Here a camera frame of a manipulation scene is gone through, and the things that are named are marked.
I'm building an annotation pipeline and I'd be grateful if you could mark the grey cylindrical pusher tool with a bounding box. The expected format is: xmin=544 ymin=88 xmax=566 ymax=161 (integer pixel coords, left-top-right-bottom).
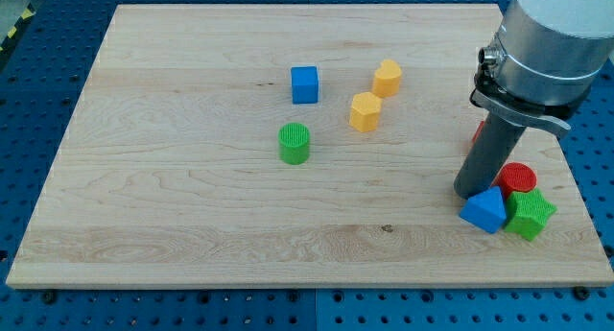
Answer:
xmin=454 ymin=113 xmax=526 ymax=200

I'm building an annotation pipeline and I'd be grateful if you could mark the red star block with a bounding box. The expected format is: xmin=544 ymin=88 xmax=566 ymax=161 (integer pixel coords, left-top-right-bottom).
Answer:
xmin=471 ymin=120 xmax=485 ymax=145

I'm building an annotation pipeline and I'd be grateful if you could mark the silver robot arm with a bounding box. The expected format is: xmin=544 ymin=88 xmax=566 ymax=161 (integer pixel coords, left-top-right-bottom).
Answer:
xmin=454 ymin=0 xmax=613 ymax=199

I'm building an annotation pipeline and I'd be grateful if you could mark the green star block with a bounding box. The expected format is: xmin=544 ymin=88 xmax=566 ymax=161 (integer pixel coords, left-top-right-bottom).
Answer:
xmin=504 ymin=188 xmax=557 ymax=242

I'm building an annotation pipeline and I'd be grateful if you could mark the red cylinder block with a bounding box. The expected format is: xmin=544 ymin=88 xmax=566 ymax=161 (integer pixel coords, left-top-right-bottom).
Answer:
xmin=491 ymin=162 xmax=537 ymax=200

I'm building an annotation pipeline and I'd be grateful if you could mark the blue triangle block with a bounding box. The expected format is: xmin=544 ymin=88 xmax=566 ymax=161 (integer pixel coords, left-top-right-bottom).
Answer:
xmin=460 ymin=186 xmax=507 ymax=234

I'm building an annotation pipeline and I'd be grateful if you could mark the yellow heart block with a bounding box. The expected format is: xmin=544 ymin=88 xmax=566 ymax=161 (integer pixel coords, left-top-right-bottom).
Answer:
xmin=371 ymin=59 xmax=402 ymax=98

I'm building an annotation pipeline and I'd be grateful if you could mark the yellow hexagon block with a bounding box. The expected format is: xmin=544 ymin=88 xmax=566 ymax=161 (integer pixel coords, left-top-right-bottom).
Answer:
xmin=349 ymin=92 xmax=383 ymax=132

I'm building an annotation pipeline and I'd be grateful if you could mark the wooden board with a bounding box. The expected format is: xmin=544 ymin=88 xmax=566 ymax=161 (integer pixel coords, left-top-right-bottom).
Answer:
xmin=7 ymin=5 xmax=613 ymax=290

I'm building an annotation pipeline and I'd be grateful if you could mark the blue cube block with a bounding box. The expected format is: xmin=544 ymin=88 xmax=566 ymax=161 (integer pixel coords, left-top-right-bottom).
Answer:
xmin=291 ymin=66 xmax=319 ymax=105

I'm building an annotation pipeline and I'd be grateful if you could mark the green cylinder block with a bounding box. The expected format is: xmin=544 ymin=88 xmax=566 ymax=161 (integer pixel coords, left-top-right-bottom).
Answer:
xmin=277 ymin=123 xmax=311 ymax=165

